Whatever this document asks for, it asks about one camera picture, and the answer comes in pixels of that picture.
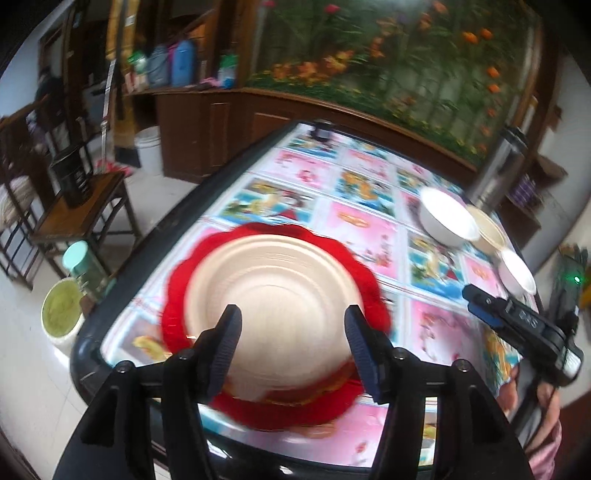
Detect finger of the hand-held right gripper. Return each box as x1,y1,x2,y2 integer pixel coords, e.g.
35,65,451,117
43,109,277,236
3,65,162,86
462,284,509,310
468,302,511,329

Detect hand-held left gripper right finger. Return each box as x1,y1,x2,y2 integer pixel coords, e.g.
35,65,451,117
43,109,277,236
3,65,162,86
344,305,536,480

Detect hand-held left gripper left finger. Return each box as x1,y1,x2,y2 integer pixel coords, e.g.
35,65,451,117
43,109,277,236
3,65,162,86
51,304,243,480

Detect small white bowl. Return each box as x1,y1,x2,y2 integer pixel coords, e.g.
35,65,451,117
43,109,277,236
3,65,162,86
498,249,537,296

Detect beige paper plate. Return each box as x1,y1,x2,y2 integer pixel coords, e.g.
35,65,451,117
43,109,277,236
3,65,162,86
184,233,370,402

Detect red plate with sticker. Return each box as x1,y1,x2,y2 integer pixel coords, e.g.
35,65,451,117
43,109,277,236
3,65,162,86
203,383,370,432

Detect red scalloped plate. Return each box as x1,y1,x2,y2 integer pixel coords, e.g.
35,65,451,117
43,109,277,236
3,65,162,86
161,222,394,432

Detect person's right forearm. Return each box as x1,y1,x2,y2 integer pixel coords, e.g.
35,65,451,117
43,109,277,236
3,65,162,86
526,383,561,480

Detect small beige bowl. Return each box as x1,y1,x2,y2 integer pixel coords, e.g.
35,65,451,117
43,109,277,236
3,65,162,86
464,205,509,257

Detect large white bowl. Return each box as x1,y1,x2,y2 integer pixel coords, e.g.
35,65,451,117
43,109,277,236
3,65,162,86
418,186,481,247

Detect fruit print tablecloth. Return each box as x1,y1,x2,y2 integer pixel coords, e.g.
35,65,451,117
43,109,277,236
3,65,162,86
99,122,541,469

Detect steel thermos flask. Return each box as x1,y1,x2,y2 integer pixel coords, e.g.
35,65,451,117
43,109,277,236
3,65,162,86
468,126,528,210

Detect jar with green lid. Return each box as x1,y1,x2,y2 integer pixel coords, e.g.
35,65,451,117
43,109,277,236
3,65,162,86
62,241,109,303

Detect white bucket with green inside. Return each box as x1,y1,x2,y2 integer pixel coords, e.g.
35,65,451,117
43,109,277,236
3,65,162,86
41,277,86,347

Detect wooden chair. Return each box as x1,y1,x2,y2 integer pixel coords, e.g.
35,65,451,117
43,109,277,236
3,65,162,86
0,95,141,291

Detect wooden cabinet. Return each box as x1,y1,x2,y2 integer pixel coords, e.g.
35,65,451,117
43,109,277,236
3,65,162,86
120,85,541,232

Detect black container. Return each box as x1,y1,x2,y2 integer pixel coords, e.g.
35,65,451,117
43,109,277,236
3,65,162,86
50,145,93,206

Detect flower mural panel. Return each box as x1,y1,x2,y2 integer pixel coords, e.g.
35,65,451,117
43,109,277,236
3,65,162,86
245,0,543,160

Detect metal pole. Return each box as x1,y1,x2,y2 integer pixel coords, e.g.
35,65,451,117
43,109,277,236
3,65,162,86
98,60,117,176

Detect green bottle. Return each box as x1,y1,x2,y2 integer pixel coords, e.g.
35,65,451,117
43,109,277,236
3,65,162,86
218,54,238,89

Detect blue jug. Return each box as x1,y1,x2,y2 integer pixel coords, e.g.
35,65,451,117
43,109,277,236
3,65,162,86
172,41,195,88

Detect grey-blue jug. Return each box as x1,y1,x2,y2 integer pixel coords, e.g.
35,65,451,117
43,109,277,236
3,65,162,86
148,45,171,88

